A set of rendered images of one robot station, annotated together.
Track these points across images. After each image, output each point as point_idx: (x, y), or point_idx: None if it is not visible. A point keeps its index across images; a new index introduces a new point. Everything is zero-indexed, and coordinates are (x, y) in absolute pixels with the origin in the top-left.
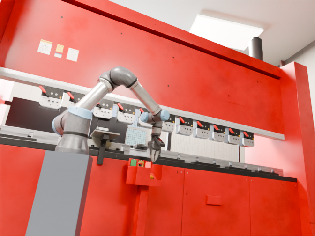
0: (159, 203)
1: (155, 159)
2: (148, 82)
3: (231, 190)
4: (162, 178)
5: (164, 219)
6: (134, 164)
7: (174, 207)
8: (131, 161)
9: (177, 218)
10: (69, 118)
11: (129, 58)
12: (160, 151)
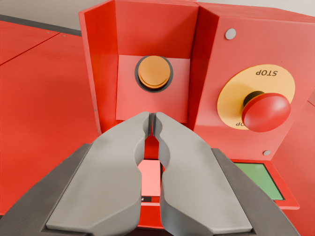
0: (78, 89)
1: (138, 116)
2: None
3: None
4: (33, 145)
5: (73, 67)
6: (242, 170)
7: (23, 76)
8: (272, 187)
9: (27, 61)
10: None
11: None
12: (21, 217)
